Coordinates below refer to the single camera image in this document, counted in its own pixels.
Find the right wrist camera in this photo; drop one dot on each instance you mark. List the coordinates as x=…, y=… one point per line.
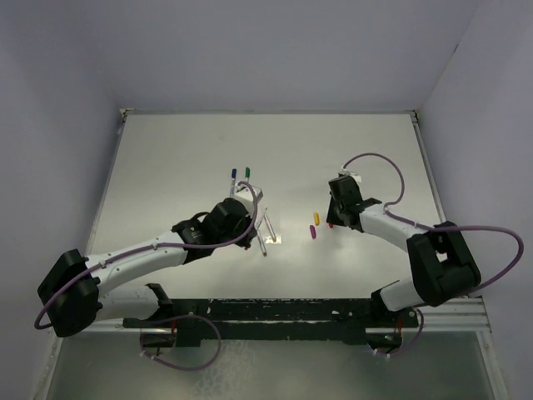
x=354, y=175

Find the aluminium rail frame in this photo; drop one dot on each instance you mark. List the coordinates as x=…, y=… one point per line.
x=457, y=315

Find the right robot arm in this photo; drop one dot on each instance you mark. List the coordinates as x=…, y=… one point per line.
x=441, y=264

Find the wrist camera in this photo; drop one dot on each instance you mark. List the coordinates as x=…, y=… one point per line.
x=354, y=175
x=243, y=194

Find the blue pen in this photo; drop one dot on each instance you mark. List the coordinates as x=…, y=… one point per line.
x=232, y=186

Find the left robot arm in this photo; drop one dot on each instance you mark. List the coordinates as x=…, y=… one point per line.
x=72, y=292

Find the magenta pen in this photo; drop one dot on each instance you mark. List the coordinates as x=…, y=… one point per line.
x=262, y=244

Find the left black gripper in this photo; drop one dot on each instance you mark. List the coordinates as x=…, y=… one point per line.
x=248, y=222

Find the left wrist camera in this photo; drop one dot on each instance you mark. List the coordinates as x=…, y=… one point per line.
x=243, y=194

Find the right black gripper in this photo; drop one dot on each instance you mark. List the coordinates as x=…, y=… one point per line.
x=331, y=217

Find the yellow pen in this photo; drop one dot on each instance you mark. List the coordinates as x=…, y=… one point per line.
x=270, y=228

